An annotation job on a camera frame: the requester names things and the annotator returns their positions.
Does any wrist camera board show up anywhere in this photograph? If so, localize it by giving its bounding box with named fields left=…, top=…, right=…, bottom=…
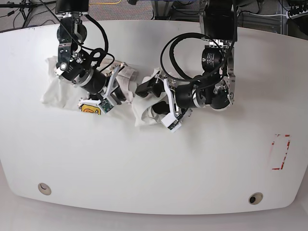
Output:
left=97, top=99, right=114, bottom=114
left=168, top=121, right=181, bottom=133

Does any black tripod stand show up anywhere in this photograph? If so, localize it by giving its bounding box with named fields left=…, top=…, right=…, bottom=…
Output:
left=0, top=0, right=43, bottom=29

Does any white power strip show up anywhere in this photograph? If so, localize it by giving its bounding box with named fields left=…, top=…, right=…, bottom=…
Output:
left=286, top=7, right=308, bottom=19

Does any table cable grommet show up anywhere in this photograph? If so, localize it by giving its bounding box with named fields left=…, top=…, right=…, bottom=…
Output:
left=38, top=183, right=51, bottom=196
left=248, top=192, right=263, bottom=205

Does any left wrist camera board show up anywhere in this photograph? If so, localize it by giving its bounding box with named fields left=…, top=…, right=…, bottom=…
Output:
left=168, top=121, right=181, bottom=133

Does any yellow cable on floor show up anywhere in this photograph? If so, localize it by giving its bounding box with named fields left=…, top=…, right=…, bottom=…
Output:
left=89, top=0, right=122, bottom=7

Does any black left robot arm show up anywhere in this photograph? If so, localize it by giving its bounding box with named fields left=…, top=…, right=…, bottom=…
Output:
left=132, top=0, right=238, bottom=131

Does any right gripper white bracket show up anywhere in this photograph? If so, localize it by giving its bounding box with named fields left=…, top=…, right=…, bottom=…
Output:
left=77, top=63, right=126, bottom=106

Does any left table cable grommet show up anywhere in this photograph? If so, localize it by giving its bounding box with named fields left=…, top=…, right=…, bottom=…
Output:
left=38, top=183, right=51, bottom=196

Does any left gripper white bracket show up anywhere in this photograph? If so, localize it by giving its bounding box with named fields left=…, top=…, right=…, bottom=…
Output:
left=135, top=72, right=207, bottom=127

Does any red tape rectangle marking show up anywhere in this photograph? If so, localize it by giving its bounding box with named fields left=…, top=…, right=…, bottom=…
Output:
left=269, top=134, right=291, bottom=170

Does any aluminium frame rack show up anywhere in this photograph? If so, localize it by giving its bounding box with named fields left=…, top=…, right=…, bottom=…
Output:
left=150, top=0, right=286, bottom=28

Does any right table cable grommet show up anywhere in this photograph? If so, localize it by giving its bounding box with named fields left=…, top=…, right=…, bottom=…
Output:
left=248, top=192, right=263, bottom=205

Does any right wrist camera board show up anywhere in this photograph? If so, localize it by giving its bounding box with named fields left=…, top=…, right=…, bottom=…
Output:
left=97, top=99, right=114, bottom=114

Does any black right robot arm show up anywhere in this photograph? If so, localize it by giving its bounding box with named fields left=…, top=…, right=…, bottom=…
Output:
left=55, top=0, right=126, bottom=109

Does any white graphic T-shirt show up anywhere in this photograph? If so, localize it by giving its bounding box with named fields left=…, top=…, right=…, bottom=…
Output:
left=40, top=56, right=138, bottom=115

